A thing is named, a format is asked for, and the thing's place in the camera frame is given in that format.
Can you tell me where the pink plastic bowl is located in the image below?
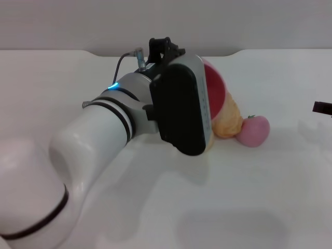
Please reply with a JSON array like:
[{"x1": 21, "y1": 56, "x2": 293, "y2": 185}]
[{"x1": 201, "y1": 58, "x2": 227, "y2": 122}]

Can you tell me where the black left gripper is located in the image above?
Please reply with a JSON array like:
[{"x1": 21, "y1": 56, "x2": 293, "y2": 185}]
[{"x1": 140, "y1": 37, "x2": 186, "y2": 76}]

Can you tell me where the pink toy apple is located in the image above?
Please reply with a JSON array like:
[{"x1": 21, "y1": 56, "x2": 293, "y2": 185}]
[{"x1": 235, "y1": 115, "x2": 271, "y2": 148}]

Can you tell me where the toasted bread loaf toy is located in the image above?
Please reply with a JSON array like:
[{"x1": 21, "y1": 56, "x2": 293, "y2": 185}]
[{"x1": 211, "y1": 91, "x2": 244, "y2": 139}]

